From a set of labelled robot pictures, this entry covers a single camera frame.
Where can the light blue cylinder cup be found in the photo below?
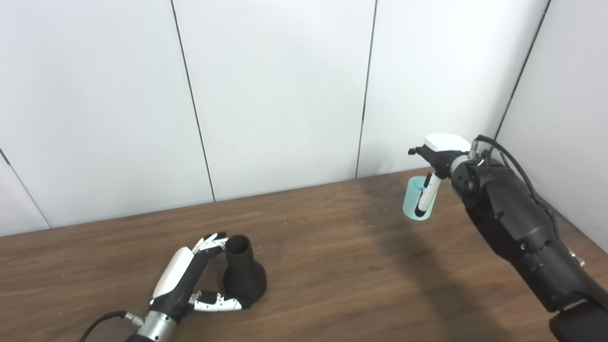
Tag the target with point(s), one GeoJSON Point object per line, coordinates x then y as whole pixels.
{"type": "Point", "coordinates": [411, 202]}

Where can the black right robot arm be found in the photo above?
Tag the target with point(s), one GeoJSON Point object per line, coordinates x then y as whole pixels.
{"type": "Point", "coordinates": [522, 228]}

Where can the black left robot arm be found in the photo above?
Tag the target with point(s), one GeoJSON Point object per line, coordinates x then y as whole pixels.
{"type": "Point", "coordinates": [152, 330]}

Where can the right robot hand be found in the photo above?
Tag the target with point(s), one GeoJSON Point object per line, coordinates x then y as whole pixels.
{"type": "Point", "coordinates": [441, 152]}

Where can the black funnel-shaped nozzle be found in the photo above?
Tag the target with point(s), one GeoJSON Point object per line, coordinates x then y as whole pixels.
{"type": "Point", "coordinates": [242, 280]}

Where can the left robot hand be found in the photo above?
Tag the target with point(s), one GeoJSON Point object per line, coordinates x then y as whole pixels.
{"type": "Point", "coordinates": [178, 280]}

